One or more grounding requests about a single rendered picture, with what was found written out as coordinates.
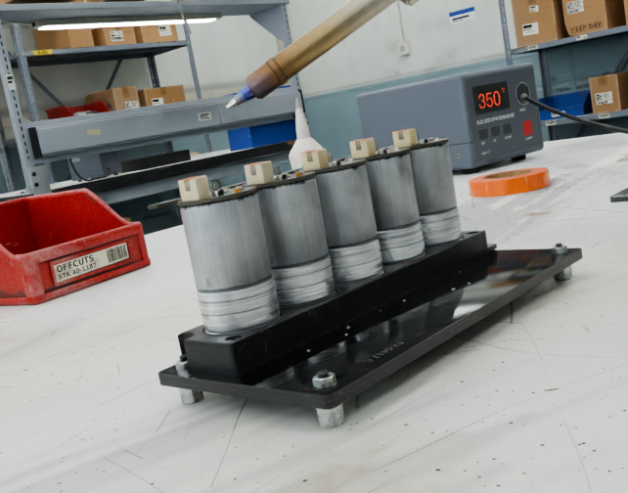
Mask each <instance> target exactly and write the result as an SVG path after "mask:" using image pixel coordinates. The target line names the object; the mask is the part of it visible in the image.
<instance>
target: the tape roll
mask: <svg viewBox="0 0 628 493"><path fill-rule="evenodd" d="M550 184H551V182H550V175H549V168H546V167H535V168H523V169H516V170H509V171H502V172H497V173H491V174H487V175H482V176H478V177H475V178H472V179H471V180H469V186H470V193H471V196H472V197H475V198H487V197H499V196H506V195H513V194H519V193H525V192H530V191H534V190H538V189H541V188H545V187H547V186H549V185H550Z"/></svg>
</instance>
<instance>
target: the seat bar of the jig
mask: <svg viewBox="0 0 628 493"><path fill-rule="evenodd" d="M462 237H463V238H462V239H461V240H459V241H456V242H454V243H451V244H447V245H443V246H432V247H425V249H426V255H425V256H423V257H420V258H417V259H414V260H410V261H406V262H401V263H396V264H389V265H383V271H384V273H383V274H382V275H380V276H377V277H376V278H373V279H370V280H366V281H362V282H357V283H352V284H345V285H336V294H335V295H334V296H332V297H329V298H327V299H324V300H321V301H318V302H315V303H311V304H306V305H301V306H296V307H288V308H280V314H281V318H280V319H279V320H277V321H276V322H274V323H271V324H269V325H267V326H264V327H261V328H258V329H254V330H250V331H246V332H241V333H235V334H227V335H209V334H206V333H205V332H204V327H203V324H202V325H200V326H197V327H195V328H192V329H190V330H188V331H186V332H183V333H181V334H180V335H178V340H179V345H180V349H181V354H186V355H187V360H188V364H189V369H190V371H195V372H203V373H211V374H218V375H226V376H235V377H237V376H240V375H242V374H244V373H246V372H248V371H250V370H252V369H254V368H256V367H258V366H260V365H262V364H264V363H266V362H268V361H270V360H272V359H275V358H277V357H279V356H281V355H283V354H285V353H287V352H289V351H291V350H293V349H295V348H297V347H299V346H301V345H302V344H304V343H306V342H308V341H310V340H312V339H314V338H316V337H318V336H321V335H324V334H326V333H328V332H330V331H332V330H334V329H336V328H338V327H340V326H342V325H344V324H346V323H348V322H350V321H352V320H354V319H356V318H358V317H360V316H362V315H364V314H366V313H368V312H370V311H372V310H374V309H377V308H379V307H381V306H383V305H385V304H387V303H389V302H390V301H392V300H394V299H396V298H398V297H400V296H402V295H404V294H406V293H408V292H410V291H413V290H415V289H417V288H419V287H421V286H423V285H425V284H428V283H430V282H432V281H434V280H436V279H438V278H440V277H442V276H444V275H446V274H448V273H450V272H452V271H454V270H456V269H458V268H460V267H462V266H464V265H466V264H468V263H470V262H472V261H474V260H476V259H478V258H480V257H482V256H484V255H486V254H488V253H489V252H488V245H487V239H486V232H485V230H481V231H462Z"/></svg>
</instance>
